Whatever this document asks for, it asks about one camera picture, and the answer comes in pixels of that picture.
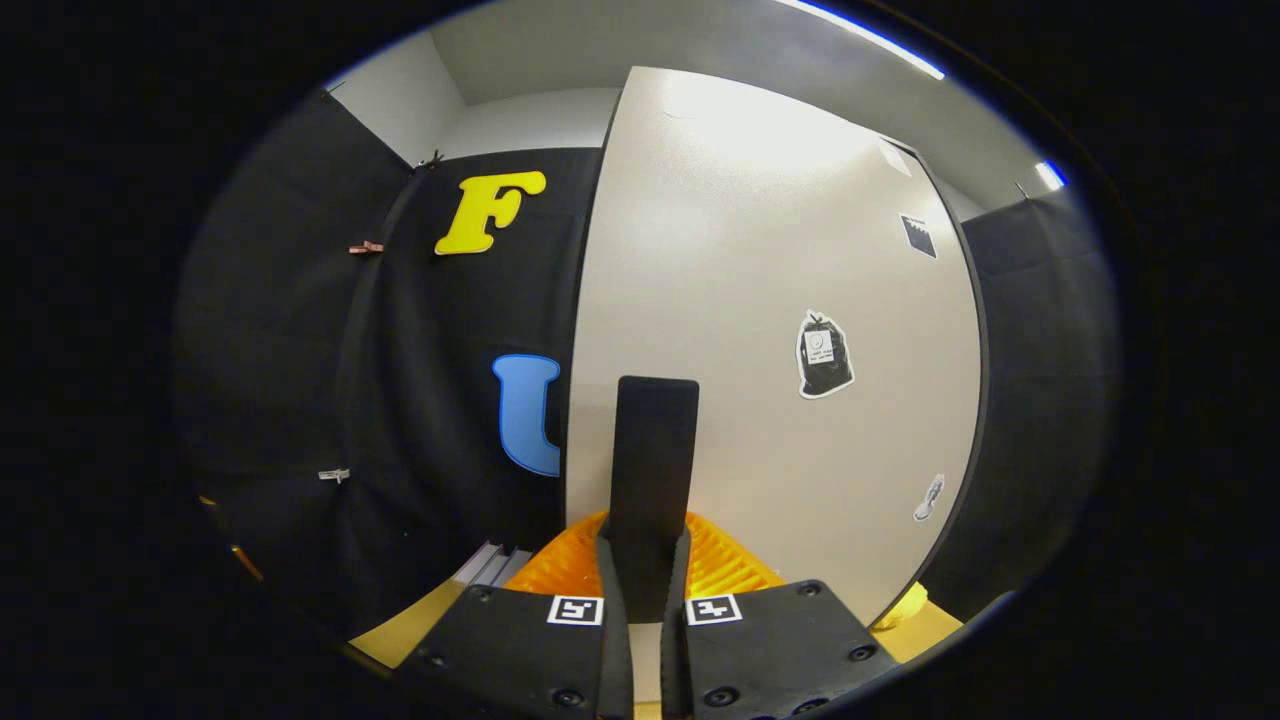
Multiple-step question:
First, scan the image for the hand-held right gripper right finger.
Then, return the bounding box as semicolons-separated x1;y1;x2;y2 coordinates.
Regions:
660;512;901;720

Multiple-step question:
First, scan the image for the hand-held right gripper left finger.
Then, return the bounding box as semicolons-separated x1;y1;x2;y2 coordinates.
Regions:
395;510;637;720

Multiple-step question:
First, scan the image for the black cabinet door handle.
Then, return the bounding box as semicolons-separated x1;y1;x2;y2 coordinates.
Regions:
608;376;701;623

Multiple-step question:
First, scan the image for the beige cabinet door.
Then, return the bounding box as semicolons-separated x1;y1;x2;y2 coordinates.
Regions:
565;65;986;641

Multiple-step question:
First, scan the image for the yellow sponge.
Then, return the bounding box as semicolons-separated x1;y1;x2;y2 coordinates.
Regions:
873;582;930;632

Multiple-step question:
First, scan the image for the long ceiling light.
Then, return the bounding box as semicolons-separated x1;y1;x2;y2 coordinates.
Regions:
778;0;947;82

